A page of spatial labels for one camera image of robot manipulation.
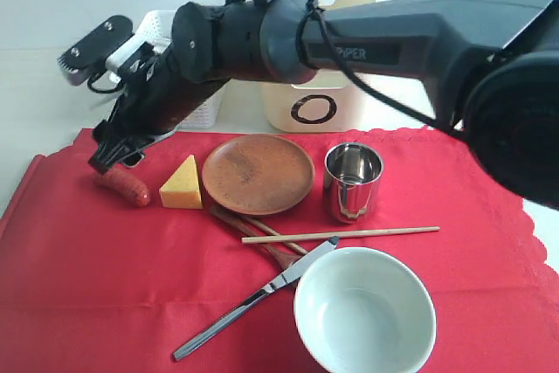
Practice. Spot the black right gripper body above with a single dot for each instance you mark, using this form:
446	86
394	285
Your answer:
157	99

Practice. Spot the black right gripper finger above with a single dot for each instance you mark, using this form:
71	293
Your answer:
107	155
131	156

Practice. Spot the red sausage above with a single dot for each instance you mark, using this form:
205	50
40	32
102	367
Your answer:
128	186

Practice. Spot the yellow cheese wedge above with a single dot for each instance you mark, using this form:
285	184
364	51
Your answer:
182	189

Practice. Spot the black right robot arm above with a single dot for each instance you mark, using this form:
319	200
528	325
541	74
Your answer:
489	69

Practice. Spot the white perforated plastic basket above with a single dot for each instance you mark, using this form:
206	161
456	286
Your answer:
201	113

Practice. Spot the red table cloth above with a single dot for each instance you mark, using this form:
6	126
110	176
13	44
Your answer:
91	283

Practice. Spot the brown wooden plate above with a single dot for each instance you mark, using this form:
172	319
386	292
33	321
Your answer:
258	175

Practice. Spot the light wooden chopstick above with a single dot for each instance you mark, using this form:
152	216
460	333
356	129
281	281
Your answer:
340	234

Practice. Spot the cream plastic bin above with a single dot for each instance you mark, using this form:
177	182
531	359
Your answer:
327	103

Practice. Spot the brown wooden chopstick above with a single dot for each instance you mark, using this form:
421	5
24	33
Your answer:
270	231

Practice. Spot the brown wooden spoon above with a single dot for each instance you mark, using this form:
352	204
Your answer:
284	259

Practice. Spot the stainless steel knife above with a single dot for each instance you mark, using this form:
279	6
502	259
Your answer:
285	278

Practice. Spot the stainless steel cup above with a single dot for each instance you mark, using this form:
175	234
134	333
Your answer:
351	181

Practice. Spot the white ceramic bowl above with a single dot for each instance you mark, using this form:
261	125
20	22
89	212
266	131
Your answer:
362	310

